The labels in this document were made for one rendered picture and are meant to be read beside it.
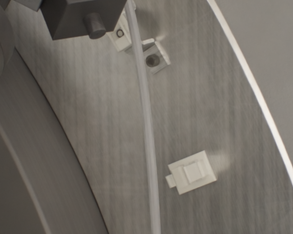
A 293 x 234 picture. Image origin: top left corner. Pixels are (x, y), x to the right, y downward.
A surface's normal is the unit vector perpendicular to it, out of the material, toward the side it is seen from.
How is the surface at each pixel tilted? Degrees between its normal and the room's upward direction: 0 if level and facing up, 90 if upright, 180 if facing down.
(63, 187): 65
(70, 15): 140
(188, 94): 90
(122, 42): 90
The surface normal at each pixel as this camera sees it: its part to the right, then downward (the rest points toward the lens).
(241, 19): -0.47, 0.16
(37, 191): 0.79, -0.38
